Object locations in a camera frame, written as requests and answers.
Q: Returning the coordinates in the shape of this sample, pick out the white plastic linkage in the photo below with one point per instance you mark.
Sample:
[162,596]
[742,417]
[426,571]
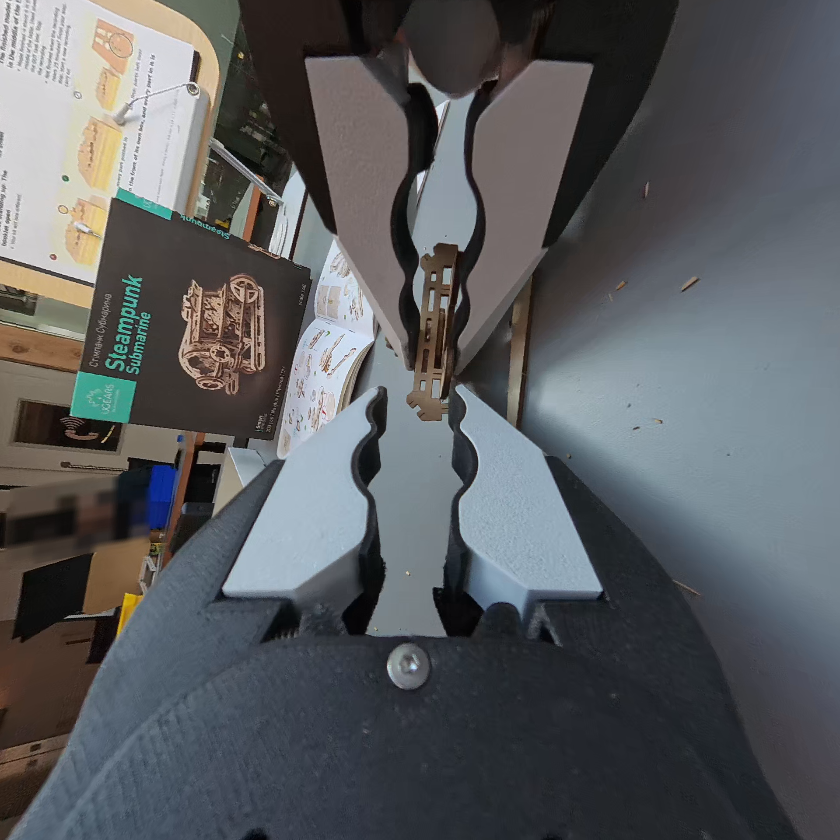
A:
[151,571]

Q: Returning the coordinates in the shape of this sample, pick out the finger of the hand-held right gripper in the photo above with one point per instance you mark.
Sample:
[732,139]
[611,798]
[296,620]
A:
[354,164]
[525,164]

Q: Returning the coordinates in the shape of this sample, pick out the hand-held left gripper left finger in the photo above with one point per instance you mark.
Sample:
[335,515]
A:
[302,525]

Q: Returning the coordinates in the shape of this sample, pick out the yellow plastic bin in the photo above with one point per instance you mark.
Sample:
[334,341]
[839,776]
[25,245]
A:
[130,610]

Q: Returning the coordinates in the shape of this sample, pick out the thin wooden stick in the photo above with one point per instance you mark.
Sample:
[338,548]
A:
[518,367]

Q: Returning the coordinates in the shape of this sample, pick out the black phone icon sign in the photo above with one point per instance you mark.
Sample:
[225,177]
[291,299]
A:
[65,426]

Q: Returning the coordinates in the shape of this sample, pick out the brown cardboard sheet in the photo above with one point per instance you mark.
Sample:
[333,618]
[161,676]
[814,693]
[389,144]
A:
[118,577]

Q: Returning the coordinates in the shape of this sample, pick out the wooden clipboard with instruction sheet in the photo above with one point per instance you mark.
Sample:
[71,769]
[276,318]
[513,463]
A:
[98,98]

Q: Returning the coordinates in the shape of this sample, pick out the white cardboard box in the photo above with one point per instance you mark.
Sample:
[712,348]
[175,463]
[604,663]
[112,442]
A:
[246,466]

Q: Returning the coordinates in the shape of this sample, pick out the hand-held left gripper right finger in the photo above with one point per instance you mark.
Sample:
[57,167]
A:
[518,525]

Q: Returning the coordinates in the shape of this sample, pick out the open instruction booklet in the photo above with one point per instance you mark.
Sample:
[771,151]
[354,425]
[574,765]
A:
[321,367]

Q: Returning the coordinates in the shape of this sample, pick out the scattered wood splinters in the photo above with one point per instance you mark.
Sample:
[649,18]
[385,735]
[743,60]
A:
[689,283]

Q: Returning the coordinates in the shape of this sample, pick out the black model kit box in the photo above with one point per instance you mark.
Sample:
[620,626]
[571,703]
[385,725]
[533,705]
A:
[197,328]

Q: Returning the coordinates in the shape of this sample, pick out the document stand with white base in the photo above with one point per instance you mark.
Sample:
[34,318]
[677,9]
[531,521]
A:
[289,216]

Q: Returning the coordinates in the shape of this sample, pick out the wooden model assembly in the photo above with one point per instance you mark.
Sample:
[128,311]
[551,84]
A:
[433,354]

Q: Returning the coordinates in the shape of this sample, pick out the blue plastic bin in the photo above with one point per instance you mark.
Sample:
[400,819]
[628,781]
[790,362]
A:
[162,495]

